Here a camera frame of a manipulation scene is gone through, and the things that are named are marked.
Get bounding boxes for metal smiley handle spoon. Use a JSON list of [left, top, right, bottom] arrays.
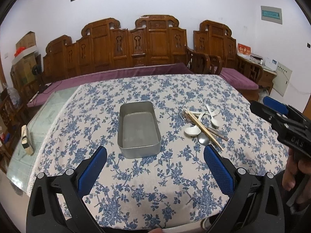
[[196, 131, 209, 146]]

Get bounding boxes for light bamboo chopstick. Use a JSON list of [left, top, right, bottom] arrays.
[[184, 110, 224, 151]]

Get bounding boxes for metal rectangular tray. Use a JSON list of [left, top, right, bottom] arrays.
[[118, 101, 161, 159]]

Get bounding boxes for white plastic fork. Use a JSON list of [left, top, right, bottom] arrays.
[[189, 110, 220, 117]]

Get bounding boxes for person's right hand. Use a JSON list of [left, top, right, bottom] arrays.
[[282, 148, 310, 191]]

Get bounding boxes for wooden side table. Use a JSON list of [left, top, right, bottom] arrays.
[[237, 55, 277, 94]]

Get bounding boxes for white router box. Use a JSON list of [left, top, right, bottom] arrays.
[[263, 57, 278, 72]]

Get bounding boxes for purple armchair cushion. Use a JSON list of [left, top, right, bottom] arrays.
[[220, 67, 259, 90]]

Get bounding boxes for glass table top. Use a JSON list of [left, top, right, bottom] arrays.
[[6, 87, 77, 192]]

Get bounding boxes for red sign card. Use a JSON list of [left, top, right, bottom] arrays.
[[237, 43, 251, 56]]

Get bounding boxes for carved wooden armchair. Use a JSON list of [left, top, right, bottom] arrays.
[[187, 19, 264, 88]]

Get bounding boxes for carved wooden sofa bench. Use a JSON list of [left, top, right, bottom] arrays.
[[43, 15, 188, 82]]

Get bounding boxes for stacked cardboard boxes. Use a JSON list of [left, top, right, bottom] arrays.
[[10, 31, 39, 89]]

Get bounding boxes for white wall distribution box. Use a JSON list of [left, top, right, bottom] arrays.
[[273, 63, 292, 96]]

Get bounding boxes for grey wall electrical panel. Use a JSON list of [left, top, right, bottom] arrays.
[[261, 6, 283, 25]]

